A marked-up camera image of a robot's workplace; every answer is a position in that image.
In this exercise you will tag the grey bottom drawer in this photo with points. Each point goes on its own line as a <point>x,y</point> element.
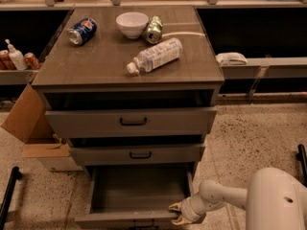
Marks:
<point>135,197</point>

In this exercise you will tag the black left base leg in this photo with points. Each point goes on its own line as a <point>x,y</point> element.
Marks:
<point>5,205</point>

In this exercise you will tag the grey shelf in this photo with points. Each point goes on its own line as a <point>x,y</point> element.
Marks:
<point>268,68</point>
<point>17,77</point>

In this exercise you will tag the black right base leg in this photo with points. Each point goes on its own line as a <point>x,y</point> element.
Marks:
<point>302,158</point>

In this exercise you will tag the grey top drawer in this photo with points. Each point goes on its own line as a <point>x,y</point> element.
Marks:
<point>132,122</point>

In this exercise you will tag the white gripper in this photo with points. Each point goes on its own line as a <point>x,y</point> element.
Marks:
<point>188,210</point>

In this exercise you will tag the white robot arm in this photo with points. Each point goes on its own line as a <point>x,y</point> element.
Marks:
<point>273,200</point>

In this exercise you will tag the grey drawer cabinet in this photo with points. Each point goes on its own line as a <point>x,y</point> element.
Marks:
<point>94,76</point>

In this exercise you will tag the red can at edge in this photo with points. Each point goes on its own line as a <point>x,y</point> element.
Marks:
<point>4,56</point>

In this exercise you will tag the folded white cloth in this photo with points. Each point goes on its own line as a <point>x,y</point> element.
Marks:
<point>231,58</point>

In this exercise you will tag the clear plastic water bottle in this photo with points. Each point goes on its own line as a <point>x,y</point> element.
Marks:
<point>156,56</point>

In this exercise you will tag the grey middle drawer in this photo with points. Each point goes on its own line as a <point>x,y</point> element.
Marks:
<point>132,155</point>

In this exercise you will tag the grey drawer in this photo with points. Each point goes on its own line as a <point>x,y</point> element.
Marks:
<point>132,122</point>
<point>135,197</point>
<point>132,155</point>

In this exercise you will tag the grey right shelf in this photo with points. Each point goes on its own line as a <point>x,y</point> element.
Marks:
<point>268,68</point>

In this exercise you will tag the white bowl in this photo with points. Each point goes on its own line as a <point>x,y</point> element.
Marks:
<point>132,24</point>

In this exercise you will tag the white pump bottle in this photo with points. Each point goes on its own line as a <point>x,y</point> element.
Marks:
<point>16,57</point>

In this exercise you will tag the open cardboard box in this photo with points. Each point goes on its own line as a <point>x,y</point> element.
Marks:
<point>27,123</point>

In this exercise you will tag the green soda can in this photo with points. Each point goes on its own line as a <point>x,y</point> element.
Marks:
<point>153,31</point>

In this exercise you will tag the red soda can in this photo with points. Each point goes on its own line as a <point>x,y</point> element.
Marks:
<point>32,61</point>

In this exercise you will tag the blue pepsi can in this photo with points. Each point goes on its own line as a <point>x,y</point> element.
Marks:
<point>82,31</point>

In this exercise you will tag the black base leg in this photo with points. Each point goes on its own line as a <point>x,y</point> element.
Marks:
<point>5,205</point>
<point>302,158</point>

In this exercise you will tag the grey left shelf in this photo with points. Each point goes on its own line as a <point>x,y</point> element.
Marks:
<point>17,77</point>

